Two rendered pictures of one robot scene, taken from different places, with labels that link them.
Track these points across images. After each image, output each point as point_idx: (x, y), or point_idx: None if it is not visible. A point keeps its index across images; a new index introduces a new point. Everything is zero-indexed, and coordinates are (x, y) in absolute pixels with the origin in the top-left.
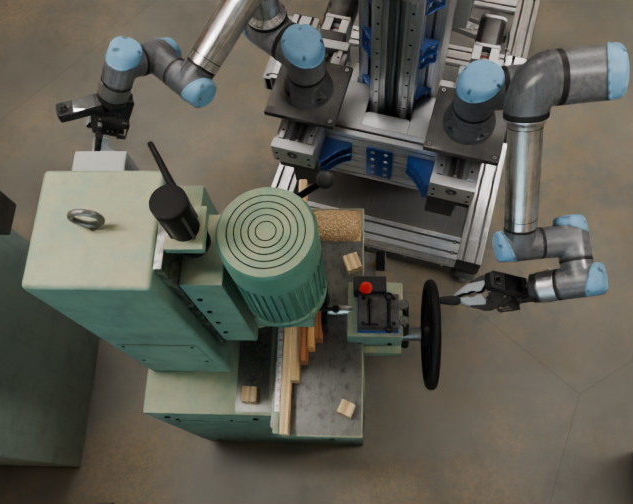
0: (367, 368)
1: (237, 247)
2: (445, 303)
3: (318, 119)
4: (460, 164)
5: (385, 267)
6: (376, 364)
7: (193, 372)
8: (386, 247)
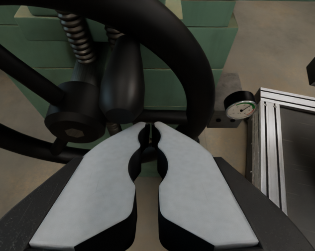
0: (150, 180)
1: None
2: (108, 60)
3: None
4: None
5: (231, 105)
6: (153, 187)
7: None
8: (255, 184)
